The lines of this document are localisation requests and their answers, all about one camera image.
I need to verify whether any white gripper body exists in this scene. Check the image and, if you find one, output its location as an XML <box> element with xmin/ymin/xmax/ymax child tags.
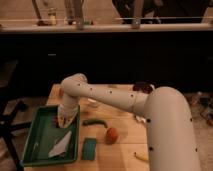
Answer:
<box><xmin>57</xmin><ymin>111</ymin><xmax>76</xmax><ymax>128</ymax></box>

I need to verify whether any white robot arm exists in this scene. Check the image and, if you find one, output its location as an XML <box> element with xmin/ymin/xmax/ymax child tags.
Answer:
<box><xmin>58</xmin><ymin>73</ymin><xmax>201</xmax><ymax>171</ymax></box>

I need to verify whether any green plastic tray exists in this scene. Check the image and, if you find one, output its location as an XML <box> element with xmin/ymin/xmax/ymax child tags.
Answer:
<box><xmin>21</xmin><ymin>105</ymin><xmax>80</xmax><ymax>167</ymax></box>

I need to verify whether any bunch of red grapes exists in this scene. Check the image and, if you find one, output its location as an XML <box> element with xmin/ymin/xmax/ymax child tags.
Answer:
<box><xmin>52</xmin><ymin>116</ymin><xmax>59</xmax><ymax>128</ymax></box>

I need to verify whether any orange plate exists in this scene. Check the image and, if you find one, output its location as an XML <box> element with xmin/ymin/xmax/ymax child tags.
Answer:
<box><xmin>59</xmin><ymin>87</ymin><xmax>64</xmax><ymax>98</ymax></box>

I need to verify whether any white round container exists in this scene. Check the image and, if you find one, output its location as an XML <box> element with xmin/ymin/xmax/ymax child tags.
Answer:
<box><xmin>88</xmin><ymin>98</ymin><xmax>100</xmax><ymax>108</ymax></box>

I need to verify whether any white folded napkin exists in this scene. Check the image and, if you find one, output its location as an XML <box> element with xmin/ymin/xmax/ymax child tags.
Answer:
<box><xmin>48</xmin><ymin>131</ymin><xmax>72</xmax><ymax>158</ymax></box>

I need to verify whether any teal sponge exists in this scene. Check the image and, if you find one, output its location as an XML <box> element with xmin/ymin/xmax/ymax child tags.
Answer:
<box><xmin>81</xmin><ymin>138</ymin><xmax>97</xmax><ymax>161</ymax></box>

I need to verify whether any orange fruit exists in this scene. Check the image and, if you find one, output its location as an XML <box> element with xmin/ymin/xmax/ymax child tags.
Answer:
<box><xmin>105</xmin><ymin>127</ymin><xmax>118</xmax><ymax>144</ymax></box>

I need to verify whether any black chair base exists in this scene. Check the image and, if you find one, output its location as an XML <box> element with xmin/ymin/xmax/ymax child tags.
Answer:
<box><xmin>0</xmin><ymin>60</ymin><xmax>30</xmax><ymax>171</ymax></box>

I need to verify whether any dark red bowl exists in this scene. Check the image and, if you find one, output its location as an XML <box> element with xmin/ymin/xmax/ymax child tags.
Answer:
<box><xmin>133</xmin><ymin>82</ymin><xmax>153</xmax><ymax>94</ymax></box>

